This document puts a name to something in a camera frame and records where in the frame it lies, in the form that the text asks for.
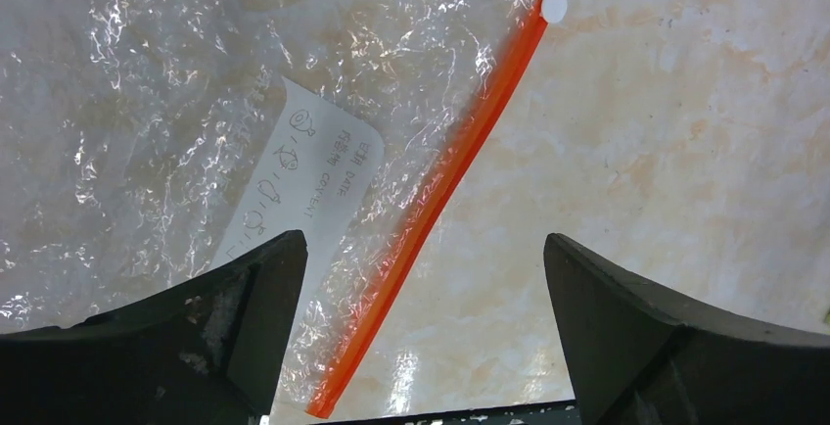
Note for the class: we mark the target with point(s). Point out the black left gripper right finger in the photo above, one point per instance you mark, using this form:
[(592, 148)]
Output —
[(639, 352)]

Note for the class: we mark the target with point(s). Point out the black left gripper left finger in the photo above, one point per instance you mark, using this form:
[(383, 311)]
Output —
[(207, 351)]

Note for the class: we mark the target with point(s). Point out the clear zip bag orange zipper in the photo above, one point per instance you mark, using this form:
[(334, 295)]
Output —
[(146, 142)]

